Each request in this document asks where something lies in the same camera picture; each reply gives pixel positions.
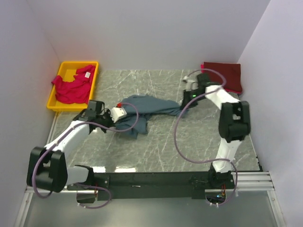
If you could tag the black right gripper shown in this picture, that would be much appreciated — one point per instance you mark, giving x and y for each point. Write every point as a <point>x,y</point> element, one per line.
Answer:
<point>186,100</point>

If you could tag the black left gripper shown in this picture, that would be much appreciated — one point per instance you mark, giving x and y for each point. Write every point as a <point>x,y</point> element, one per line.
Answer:
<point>107,113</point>

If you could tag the blue-grey t shirt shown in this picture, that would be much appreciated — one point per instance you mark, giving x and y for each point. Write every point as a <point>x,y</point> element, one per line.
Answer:
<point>140,109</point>

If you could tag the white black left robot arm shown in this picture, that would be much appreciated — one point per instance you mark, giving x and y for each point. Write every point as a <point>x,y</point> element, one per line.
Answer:
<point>47,168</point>

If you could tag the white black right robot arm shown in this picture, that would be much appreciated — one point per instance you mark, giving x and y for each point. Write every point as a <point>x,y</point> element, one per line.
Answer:
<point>233,126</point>

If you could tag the crumpled red t shirt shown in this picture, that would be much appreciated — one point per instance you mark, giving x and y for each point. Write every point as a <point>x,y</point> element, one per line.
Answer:
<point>76,91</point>

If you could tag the yellow plastic bin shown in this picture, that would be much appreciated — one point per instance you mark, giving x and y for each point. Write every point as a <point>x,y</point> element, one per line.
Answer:
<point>67,70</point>

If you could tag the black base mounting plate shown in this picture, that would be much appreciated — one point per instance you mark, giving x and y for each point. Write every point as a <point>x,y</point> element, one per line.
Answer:
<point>149,185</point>

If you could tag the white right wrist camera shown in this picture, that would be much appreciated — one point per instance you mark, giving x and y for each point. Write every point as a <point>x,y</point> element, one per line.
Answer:
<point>190,83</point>

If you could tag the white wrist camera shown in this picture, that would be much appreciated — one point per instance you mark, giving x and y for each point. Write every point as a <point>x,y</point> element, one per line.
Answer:
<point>190,83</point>
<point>117,113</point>

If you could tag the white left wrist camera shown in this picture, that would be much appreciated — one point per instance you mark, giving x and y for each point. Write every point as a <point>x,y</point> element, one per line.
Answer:
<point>117,113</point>

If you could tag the aluminium extrusion rail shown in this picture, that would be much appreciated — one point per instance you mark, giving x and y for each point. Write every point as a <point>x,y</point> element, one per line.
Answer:
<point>256,205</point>

